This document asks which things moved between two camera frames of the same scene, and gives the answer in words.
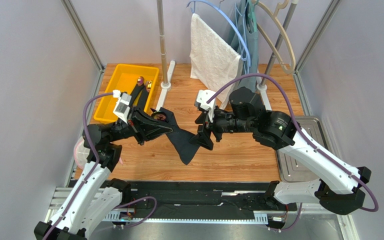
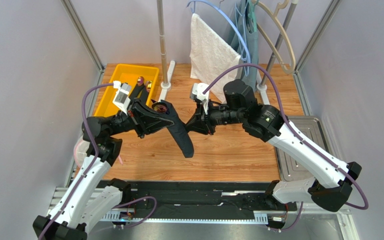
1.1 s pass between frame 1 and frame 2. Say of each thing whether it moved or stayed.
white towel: stayed
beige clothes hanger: stayed
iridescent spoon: moved
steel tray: stayed
